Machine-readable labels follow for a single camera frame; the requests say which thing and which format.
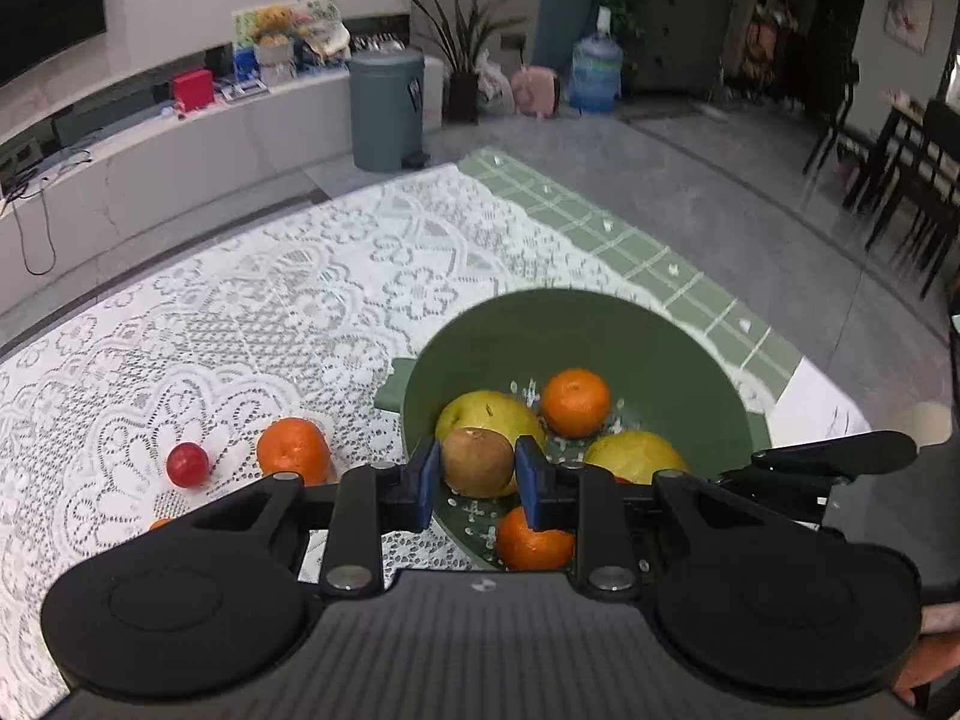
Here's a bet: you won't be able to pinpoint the black cable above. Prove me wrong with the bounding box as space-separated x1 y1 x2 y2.
0 150 92 276

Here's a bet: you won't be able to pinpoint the green plastic colander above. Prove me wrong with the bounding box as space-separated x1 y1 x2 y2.
377 289 770 572

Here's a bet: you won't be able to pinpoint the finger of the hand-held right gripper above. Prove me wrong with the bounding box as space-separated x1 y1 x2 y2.
752 431 917 477
712 466 852 522

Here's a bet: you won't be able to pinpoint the pink pig heater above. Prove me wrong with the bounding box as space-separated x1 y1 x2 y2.
512 65 561 119

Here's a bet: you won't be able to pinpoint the white plastic bag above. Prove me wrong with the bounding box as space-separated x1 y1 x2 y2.
476 52 516 100

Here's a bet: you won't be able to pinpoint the blue water bottle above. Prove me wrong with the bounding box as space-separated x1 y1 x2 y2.
570 6 625 113

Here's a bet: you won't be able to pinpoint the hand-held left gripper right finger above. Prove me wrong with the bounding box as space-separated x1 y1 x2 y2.
514 436 796 602

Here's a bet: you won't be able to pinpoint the framed wall picture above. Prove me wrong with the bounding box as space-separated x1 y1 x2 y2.
883 0 933 53

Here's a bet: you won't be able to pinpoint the green checked tablecloth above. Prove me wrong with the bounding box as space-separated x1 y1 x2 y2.
457 150 800 421

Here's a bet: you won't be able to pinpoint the black dining chairs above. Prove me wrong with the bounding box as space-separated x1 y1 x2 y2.
844 101 960 293

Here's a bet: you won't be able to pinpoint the white lace tablecloth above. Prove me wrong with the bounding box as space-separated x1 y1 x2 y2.
0 163 653 720

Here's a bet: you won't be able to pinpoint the large green yellow pear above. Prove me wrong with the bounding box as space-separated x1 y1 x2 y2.
436 390 547 497

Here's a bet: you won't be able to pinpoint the black dining chair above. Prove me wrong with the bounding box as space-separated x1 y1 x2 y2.
802 60 861 175

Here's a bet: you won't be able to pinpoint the black flat television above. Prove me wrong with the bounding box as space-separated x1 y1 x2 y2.
0 0 107 87

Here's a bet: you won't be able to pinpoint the grey blue trash bin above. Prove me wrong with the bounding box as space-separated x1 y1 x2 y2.
349 47 430 172

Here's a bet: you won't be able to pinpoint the white television cabinet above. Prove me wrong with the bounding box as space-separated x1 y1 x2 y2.
0 52 443 316

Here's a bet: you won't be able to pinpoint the red box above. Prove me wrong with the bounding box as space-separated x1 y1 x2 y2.
171 69 215 112

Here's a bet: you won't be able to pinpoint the white vase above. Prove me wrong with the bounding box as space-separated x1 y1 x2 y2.
255 41 295 85

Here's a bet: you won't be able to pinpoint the printed round fan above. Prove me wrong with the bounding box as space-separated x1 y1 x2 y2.
300 0 351 55

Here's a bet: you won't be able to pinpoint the brown kiwi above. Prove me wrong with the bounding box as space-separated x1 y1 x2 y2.
441 427 516 497

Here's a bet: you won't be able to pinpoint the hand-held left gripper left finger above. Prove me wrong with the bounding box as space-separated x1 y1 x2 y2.
180 436 442 602

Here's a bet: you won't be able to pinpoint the white paper sheet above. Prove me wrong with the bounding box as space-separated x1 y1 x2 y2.
772 375 871 452

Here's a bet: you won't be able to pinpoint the person's right hand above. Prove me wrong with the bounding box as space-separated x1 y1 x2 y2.
892 604 960 710

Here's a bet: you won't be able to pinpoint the yellow lemon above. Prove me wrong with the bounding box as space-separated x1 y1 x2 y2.
583 431 687 485

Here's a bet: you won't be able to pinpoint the grey drawer cabinet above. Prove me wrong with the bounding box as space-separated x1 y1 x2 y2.
637 0 732 95

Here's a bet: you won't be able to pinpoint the long leaf potted plant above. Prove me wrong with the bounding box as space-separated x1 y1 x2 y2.
391 0 537 123

